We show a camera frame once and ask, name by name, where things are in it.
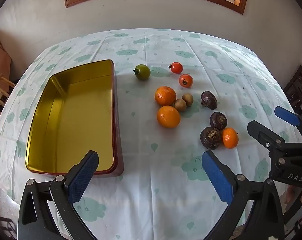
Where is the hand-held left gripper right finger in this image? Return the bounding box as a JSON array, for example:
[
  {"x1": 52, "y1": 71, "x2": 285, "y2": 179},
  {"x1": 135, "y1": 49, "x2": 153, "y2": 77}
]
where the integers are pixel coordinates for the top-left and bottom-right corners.
[{"x1": 201, "y1": 150, "x2": 285, "y2": 240}]

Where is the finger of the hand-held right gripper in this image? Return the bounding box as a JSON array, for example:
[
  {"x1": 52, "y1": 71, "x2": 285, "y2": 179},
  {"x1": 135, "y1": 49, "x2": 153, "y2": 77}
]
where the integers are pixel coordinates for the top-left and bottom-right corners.
[
  {"x1": 247, "y1": 120, "x2": 288, "y2": 160},
  {"x1": 274, "y1": 106, "x2": 302, "y2": 145}
]

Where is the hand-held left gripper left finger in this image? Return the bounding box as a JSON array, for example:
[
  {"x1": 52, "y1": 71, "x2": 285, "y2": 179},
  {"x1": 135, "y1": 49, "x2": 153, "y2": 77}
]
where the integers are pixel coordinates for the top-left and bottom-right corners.
[{"x1": 17, "y1": 150, "x2": 99, "y2": 240}]

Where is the small mandarin orange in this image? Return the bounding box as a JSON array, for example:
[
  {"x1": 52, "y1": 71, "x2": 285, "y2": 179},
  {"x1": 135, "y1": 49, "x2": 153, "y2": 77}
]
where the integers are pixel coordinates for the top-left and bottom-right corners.
[{"x1": 221, "y1": 127, "x2": 239, "y2": 149}]

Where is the dark brown water chestnut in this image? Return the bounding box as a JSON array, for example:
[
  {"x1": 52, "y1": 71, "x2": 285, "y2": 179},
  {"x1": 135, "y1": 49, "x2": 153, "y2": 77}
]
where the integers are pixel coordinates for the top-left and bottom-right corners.
[
  {"x1": 210, "y1": 112, "x2": 228, "y2": 130},
  {"x1": 200, "y1": 91, "x2": 218, "y2": 110},
  {"x1": 200, "y1": 127, "x2": 222, "y2": 150}
]

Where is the red gold rectangular tin box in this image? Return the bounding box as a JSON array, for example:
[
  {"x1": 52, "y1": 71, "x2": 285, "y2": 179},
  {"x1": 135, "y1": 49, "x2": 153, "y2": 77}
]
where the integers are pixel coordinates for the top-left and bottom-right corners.
[{"x1": 25, "y1": 59, "x2": 124, "y2": 178}]

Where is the large mandarin orange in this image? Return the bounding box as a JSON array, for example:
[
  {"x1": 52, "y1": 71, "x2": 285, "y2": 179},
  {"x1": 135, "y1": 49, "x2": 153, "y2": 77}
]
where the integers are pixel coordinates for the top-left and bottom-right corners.
[
  {"x1": 157, "y1": 105, "x2": 181, "y2": 128},
  {"x1": 155, "y1": 86, "x2": 177, "y2": 106}
]

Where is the tan longan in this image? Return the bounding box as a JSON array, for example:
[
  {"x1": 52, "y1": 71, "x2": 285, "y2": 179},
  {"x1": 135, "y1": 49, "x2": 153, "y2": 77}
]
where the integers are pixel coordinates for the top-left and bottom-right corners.
[
  {"x1": 174, "y1": 98, "x2": 187, "y2": 112},
  {"x1": 181, "y1": 93, "x2": 194, "y2": 107}
]

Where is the red tomato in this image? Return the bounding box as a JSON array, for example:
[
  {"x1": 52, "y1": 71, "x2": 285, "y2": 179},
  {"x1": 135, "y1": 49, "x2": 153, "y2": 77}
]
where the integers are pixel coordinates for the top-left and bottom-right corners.
[
  {"x1": 168, "y1": 62, "x2": 183, "y2": 74},
  {"x1": 179, "y1": 74, "x2": 193, "y2": 88}
]

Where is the green tomato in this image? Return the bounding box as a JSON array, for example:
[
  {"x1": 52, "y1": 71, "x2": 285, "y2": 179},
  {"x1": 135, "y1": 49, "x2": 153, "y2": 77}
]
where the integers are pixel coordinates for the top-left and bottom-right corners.
[{"x1": 133, "y1": 64, "x2": 151, "y2": 81}]

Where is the person's right hand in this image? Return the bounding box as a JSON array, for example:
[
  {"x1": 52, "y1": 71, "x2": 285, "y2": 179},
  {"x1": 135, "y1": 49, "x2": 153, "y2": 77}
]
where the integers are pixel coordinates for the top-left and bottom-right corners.
[{"x1": 285, "y1": 185, "x2": 302, "y2": 206}]

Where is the dark wooden cabinet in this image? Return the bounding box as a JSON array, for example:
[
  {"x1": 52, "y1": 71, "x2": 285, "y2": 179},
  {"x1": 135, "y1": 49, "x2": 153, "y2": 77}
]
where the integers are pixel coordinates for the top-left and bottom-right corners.
[{"x1": 284, "y1": 65, "x2": 302, "y2": 135}]

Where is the white cloud print tablecloth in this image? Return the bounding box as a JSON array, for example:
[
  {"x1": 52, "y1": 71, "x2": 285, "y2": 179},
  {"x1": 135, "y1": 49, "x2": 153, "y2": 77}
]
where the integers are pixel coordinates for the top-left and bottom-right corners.
[{"x1": 0, "y1": 28, "x2": 302, "y2": 240}]

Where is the wooden stool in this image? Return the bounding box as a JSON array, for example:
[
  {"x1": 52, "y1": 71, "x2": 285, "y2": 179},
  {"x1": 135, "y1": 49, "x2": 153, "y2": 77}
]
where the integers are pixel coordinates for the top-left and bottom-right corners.
[{"x1": 0, "y1": 74, "x2": 16, "y2": 117}]

